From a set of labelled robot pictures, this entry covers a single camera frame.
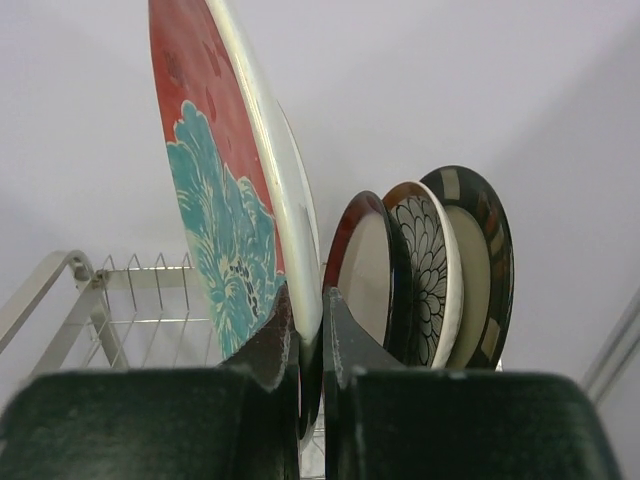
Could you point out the red plate with teal flower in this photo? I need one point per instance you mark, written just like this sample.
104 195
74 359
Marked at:
242 190

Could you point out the dark red rimmed plate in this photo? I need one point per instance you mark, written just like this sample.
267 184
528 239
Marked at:
369 264

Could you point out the stainless steel dish rack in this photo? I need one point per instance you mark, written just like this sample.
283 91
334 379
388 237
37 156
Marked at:
87 339

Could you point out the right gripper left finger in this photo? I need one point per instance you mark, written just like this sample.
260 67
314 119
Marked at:
238 420

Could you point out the black rimmed beige plate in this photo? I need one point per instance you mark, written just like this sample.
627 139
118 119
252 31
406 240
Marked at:
485 244

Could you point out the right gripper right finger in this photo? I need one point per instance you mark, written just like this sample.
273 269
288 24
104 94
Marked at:
384 420

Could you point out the white petal pattern plate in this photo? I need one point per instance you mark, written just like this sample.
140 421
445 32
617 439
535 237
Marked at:
436 271

